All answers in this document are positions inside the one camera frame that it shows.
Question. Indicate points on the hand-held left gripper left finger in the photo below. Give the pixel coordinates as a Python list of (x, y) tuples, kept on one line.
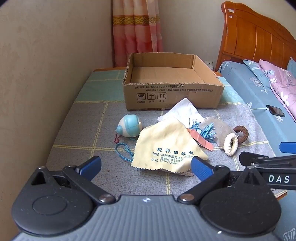
[(90, 165)]

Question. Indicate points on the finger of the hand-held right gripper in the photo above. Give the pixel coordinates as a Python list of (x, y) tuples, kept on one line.
[(272, 161), (289, 146)]

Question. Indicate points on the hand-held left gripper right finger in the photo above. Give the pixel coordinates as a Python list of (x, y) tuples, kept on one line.
[(201, 169)]

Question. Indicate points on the pink adhesive bandage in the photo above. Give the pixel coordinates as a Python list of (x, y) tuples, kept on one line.
[(203, 142)]

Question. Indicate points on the white hair scrunchie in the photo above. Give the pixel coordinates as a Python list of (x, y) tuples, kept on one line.
[(227, 148)]

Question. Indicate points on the brown hair scrunchie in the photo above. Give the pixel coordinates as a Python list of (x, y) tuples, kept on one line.
[(245, 136)]

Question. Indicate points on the blue thread tassel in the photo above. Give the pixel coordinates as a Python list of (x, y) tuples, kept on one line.
[(207, 132)]

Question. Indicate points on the grey fabric pouch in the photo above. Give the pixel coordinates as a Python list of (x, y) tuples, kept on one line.
[(220, 134)]

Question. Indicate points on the yellow lens cleaning cloth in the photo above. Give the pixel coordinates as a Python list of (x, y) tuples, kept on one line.
[(166, 143)]

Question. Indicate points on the blue white round toy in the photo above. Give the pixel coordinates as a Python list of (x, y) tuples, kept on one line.
[(129, 125)]

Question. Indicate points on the white cloth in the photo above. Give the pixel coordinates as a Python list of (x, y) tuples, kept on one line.
[(182, 111)]

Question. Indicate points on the cardboard box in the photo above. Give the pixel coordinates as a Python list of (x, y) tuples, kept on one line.
[(173, 95)]

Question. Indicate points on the black smartphone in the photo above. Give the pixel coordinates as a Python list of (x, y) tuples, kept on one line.
[(275, 110)]

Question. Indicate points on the pink floral quilt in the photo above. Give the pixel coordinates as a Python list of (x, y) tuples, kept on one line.
[(282, 85)]

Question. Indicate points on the blue floral bedsheet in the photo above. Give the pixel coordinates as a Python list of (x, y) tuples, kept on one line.
[(245, 92)]

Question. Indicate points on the blue floral pillow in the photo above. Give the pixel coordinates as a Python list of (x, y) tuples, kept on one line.
[(292, 67), (256, 74)]

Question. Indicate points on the wooden bed headboard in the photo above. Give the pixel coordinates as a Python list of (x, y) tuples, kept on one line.
[(254, 34)]

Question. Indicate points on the pink patterned curtain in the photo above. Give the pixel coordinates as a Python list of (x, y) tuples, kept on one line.
[(136, 34)]

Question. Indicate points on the white wall socket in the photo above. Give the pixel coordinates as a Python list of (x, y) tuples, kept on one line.
[(208, 63)]

